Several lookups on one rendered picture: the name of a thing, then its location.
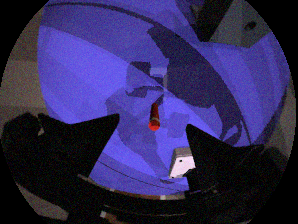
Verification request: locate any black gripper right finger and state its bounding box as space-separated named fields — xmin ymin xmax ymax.
xmin=185 ymin=124 xmax=266 ymax=193

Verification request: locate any red peg with white band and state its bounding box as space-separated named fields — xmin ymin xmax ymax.
xmin=149 ymin=104 xmax=160 ymax=131

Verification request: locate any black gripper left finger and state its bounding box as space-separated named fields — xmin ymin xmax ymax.
xmin=37 ymin=113 xmax=120 ymax=179

